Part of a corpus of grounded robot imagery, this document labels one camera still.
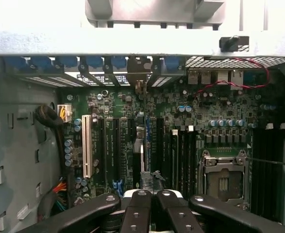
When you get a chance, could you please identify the CPU socket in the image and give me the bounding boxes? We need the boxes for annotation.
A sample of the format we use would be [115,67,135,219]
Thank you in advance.
[197,148,252,211]

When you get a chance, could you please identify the black RAM stick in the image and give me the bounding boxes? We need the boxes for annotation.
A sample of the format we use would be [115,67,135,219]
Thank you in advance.
[170,130,181,191]

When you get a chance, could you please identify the blue expansion slot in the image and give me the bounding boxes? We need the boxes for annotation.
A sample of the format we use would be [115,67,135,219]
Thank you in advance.
[145,116,151,170]

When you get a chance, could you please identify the white expansion slot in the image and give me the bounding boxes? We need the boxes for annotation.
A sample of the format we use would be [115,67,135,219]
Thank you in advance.
[81,114,92,179]

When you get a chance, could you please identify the locking lever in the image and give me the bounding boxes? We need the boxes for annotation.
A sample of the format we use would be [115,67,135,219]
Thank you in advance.
[244,156,285,168]

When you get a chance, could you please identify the green motherboard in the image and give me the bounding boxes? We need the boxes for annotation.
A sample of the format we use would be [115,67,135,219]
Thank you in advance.
[59,80,285,219]

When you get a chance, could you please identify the white power connector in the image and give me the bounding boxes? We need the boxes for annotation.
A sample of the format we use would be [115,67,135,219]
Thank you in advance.
[56,103,73,122]

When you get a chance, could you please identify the grey power supply unit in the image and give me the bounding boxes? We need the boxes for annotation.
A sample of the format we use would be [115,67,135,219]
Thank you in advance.
[0,57,60,233]

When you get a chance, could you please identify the silver rear ports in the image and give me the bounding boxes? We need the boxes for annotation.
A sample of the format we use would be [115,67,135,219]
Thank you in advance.
[187,69,245,91]

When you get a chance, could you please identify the open black PC case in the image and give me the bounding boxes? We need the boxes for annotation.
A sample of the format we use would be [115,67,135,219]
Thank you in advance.
[0,29,285,233]

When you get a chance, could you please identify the grey parts rack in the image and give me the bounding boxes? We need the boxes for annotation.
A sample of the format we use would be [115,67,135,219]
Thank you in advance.
[85,0,227,31]

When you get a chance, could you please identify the multicolour power wires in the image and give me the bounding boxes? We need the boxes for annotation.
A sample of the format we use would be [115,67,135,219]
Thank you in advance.
[39,178,68,219]

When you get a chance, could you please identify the black sleeved cable bundle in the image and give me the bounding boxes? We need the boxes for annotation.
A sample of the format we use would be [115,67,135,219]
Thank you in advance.
[34,105,75,219]

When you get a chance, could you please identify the red black twisted wire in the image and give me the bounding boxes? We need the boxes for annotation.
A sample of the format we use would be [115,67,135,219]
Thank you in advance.
[195,57,271,98]

